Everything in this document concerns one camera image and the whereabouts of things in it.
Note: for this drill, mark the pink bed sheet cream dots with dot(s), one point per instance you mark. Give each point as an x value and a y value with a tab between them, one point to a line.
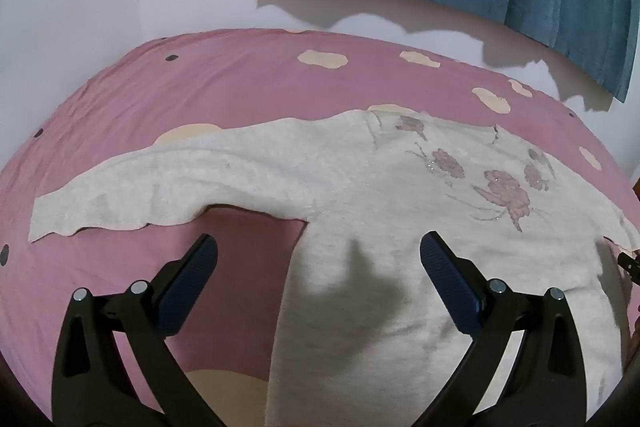
150	97

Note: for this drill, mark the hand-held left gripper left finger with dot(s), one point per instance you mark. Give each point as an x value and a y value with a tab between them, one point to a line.
192	277

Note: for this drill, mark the cream sweater with pink flowers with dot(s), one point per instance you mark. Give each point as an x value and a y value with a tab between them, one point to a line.
350	187

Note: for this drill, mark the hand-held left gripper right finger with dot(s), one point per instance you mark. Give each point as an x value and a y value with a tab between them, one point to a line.
447	279

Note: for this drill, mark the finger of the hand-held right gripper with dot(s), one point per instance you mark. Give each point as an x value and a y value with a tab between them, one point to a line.
631	263

